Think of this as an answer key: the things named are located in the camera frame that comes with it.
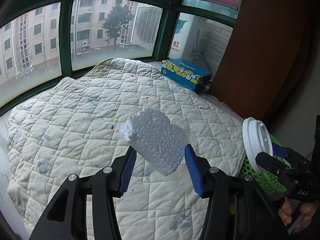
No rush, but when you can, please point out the white round cup lid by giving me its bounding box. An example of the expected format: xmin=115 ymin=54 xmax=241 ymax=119
xmin=242 ymin=117 xmax=274 ymax=174

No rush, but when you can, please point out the green tree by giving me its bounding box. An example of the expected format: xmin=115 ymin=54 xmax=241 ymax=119
xmin=102 ymin=5 xmax=135 ymax=50

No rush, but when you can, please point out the green perforated plastic basket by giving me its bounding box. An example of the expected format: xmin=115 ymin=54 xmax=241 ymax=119
xmin=237 ymin=134 xmax=295 ymax=197

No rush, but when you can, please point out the beige apartment building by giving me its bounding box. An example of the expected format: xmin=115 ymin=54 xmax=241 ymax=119
xmin=0 ymin=0 xmax=135 ymax=85

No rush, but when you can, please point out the white quilted mat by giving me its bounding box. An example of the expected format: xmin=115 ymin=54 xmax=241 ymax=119
xmin=6 ymin=57 xmax=247 ymax=233

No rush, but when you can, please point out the blue spotted tissue box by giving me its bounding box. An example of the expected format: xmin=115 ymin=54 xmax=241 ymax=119
xmin=160 ymin=58 xmax=212 ymax=92

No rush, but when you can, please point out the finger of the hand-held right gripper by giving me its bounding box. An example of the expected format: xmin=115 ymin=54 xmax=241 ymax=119
xmin=255 ymin=151 xmax=289 ymax=179
xmin=272 ymin=144 xmax=310 ymax=168

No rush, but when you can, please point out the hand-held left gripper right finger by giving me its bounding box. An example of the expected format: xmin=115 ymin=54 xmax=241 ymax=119
xmin=184 ymin=144 xmax=283 ymax=240

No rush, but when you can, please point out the green window frame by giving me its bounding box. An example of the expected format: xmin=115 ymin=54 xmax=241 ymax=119
xmin=0 ymin=0 xmax=238 ymax=117

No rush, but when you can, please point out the person's right hand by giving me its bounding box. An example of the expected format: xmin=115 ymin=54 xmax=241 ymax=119
xmin=278 ymin=197 xmax=318 ymax=233

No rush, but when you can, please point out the white printed board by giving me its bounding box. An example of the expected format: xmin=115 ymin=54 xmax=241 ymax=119
xmin=169 ymin=12 xmax=200 ymax=60

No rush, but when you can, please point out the brown wooden cabinet panel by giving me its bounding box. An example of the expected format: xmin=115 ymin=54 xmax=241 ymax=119
xmin=209 ymin=0 xmax=313 ymax=120

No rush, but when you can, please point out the white louvred air conditioner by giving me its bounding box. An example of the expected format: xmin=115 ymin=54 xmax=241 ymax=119
xmin=131 ymin=4 xmax=163 ymax=48

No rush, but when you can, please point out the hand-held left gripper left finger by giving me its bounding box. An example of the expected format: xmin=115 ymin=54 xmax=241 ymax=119
xmin=29 ymin=151 xmax=138 ymax=240

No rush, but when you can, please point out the white foam block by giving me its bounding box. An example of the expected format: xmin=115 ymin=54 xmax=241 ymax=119
xmin=119 ymin=108 xmax=188 ymax=177

